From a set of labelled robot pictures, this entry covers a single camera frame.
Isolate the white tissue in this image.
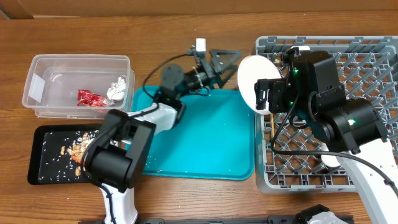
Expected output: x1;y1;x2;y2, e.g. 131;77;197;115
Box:
106;77;126;101

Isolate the teal serving tray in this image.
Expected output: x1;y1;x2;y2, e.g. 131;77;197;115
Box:
143;89;254;180

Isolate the wooden chopstick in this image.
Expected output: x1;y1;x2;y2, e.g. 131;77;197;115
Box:
269;113;275;140

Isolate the red snack wrapper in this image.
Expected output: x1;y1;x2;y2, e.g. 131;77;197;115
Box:
77;90;114;107

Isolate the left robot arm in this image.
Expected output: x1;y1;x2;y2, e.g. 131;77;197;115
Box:
80;47;241;223

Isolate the grey dishwasher rack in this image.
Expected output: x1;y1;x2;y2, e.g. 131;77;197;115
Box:
252;36;397;194

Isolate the black plastic tray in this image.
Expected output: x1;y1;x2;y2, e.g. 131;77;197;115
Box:
27;123;101;185

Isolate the white plate with peanuts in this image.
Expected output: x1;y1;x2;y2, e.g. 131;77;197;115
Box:
237;55;281;115

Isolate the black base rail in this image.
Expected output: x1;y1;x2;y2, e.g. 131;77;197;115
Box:
77;204;355;224

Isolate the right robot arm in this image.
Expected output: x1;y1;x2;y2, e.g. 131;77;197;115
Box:
254;46;397;223

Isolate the orange carrot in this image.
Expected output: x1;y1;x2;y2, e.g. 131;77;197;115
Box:
72;155;81;164

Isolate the clear plastic storage bin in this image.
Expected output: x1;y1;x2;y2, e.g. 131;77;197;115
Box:
22;54;135;119

